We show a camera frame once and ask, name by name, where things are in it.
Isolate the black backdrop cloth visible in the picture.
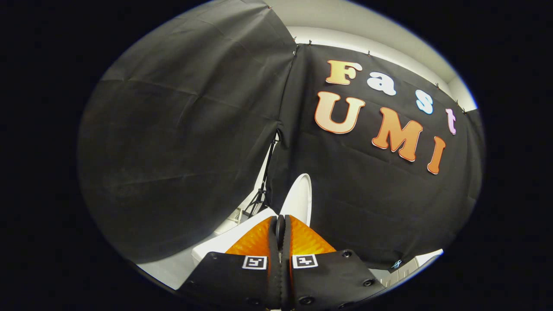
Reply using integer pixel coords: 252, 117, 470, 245
78, 0, 483, 270

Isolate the white toilet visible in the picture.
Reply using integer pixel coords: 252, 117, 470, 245
191, 207, 278, 266

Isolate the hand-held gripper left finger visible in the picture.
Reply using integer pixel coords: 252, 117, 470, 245
177, 215, 283, 310

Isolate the white drawer cabinet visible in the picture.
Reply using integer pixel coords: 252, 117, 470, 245
380, 248, 444, 288

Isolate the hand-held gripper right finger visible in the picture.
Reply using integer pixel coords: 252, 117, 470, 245
282, 215, 385, 310

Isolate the black tripod stand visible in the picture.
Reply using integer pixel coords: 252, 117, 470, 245
243, 130, 282, 219

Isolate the white toilet lid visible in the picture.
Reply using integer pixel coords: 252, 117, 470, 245
280, 174, 312, 227

